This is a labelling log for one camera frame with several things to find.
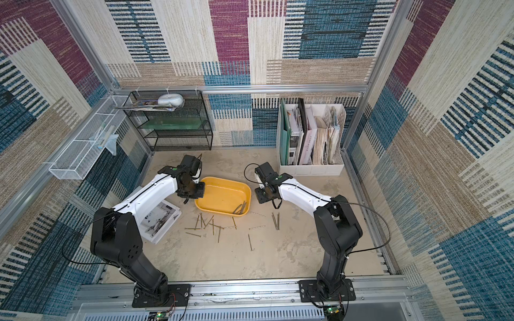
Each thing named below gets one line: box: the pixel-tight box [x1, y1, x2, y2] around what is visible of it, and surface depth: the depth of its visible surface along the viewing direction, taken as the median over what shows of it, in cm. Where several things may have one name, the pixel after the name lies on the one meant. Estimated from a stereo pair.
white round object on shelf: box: [157, 92, 186, 109], surface depth 91 cm
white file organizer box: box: [276, 103, 347, 177], surface depth 101 cm
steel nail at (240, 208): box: [232, 200, 247, 215], surface depth 97 cm
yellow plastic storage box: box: [194, 176, 252, 217], surface depth 97 cm
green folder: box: [279, 97, 292, 166], surface depth 92 cm
